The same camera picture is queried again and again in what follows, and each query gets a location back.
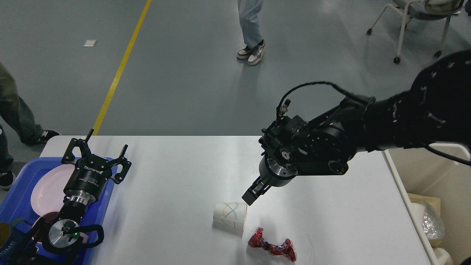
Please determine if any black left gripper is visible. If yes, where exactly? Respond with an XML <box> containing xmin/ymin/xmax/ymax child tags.
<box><xmin>61</xmin><ymin>128</ymin><xmax>132</xmax><ymax>205</ymax></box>

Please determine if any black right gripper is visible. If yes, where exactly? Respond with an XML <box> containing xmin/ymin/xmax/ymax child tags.
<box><xmin>242</xmin><ymin>155</ymin><xmax>296</xmax><ymax>206</ymax></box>

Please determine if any patterned paper cup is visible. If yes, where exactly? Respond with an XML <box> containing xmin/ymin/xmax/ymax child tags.
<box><xmin>213</xmin><ymin>202</ymin><xmax>247</xmax><ymax>230</ymax></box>

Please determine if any pink plate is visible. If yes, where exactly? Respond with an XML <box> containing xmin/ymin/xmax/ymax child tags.
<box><xmin>30</xmin><ymin>164</ymin><xmax>75</xmax><ymax>216</ymax></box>

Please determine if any white paper cup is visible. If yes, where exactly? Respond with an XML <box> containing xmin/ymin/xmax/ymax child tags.
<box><xmin>411</xmin><ymin>203</ymin><xmax>428</xmax><ymax>239</ymax></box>

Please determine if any brown paper bag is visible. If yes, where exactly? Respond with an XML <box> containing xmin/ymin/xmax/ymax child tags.
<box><xmin>407</xmin><ymin>193</ymin><xmax>442</xmax><ymax>248</ymax></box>

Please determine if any aluminium foil tray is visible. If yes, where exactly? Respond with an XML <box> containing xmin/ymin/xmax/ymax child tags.
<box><xmin>419</xmin><ymin>200</ymin><xmax>445</xmax><ymax>240</ymax></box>

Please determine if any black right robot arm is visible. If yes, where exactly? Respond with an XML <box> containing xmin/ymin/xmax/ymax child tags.
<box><xmin>242</xmin><ymin>50</ymin><xmax>471</xmax><ymax>206</ymax></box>

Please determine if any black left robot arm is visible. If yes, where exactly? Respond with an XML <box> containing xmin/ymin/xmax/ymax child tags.
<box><xmin>1</xmin><ymin>132</ymin><xmax>131</xmax><ymax>265</ymax></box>

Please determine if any red foil wrapper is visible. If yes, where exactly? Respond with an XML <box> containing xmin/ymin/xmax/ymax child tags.
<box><xmin>247</xmin><ymin>227</ymin><xmax>297</xmax><ymax>263</ymax></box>

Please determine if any blue plastic tray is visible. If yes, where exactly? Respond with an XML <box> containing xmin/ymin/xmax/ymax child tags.
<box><xmin>0</xmin><ymin>157</ymin><xmax>114</xmax><ymax>265</ymax></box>

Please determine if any person's near leg and shoe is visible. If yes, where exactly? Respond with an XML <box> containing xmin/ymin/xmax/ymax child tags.
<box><xmin>0</xmin><ymin>126</ymin><xmax>17</xmax><ymax>191</ymax></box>

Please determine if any person's leg and shoe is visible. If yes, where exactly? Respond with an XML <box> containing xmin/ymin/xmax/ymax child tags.
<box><xmin>0</xmin><ymin>64</ymin><xmax>61</xmax><ymax>145</ymax></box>
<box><xmin>0</xmin><ymin>126</ymin><xmax>17</xmax><ymax>191</ymax></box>

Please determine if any person's far leg and shoe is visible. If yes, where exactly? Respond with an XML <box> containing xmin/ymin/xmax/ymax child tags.
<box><xmin>0</xmin><ymin>64</ymin><xmax>61</xmax><ymax>145</ymax></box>

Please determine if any white paper scrap on floor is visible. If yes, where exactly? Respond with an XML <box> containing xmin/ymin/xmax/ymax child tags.
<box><xmin>83</xmin><ymin>40</ymin><xmax>97</xmax><ymax>47</ymax></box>

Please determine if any dark blue mug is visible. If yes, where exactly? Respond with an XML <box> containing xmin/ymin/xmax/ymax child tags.
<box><xmin>0</xmin><ymin>218</ymin><xmax>33</xmax><ymax>265</ymax></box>

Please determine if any beige plastic bin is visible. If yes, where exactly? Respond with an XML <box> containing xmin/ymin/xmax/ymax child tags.
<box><xmin>383</xmin><ymin>149</ymin><xmax>471</xmax><ymax>265</ymax></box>

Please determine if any white office chair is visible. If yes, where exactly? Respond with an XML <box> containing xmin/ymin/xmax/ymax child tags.
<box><xmin>366</xmin><ymin>0</ymin><xmax>464</xmax><ymax>64</ymax></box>

